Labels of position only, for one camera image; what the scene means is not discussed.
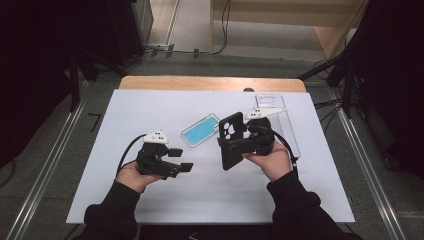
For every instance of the dark cabinet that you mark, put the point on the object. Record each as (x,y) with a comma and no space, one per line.
(133,26)

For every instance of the black phone case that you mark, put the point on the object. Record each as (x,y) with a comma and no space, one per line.
(231,160)

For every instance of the dark curtain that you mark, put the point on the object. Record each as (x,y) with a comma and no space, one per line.
(393,83)
(30,66)

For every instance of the light wooden shelf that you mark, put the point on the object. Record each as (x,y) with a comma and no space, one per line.
(286,13)

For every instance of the aluminium floor rail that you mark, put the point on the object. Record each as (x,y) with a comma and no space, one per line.
(370,170)
(50,160)

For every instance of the black metal stand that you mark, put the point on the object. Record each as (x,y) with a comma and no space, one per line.
(346,86)
(75,83)

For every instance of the clear plastic tray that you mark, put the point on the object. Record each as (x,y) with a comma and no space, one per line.
(290,133)

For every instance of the person's right hand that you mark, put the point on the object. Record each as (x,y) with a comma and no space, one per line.
(275,163)

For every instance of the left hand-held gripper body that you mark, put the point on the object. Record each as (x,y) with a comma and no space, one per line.
(153,160)

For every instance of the person's left hand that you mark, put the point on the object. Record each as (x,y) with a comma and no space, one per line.
(130,176)

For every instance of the white board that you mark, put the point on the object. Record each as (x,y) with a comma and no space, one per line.
(150,110)

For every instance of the wooden table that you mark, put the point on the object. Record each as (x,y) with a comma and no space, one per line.
(200,83)

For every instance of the blue phone case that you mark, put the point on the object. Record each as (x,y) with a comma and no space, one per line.
(200,131)

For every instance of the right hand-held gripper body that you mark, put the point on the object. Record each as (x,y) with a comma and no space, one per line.
(261,136)

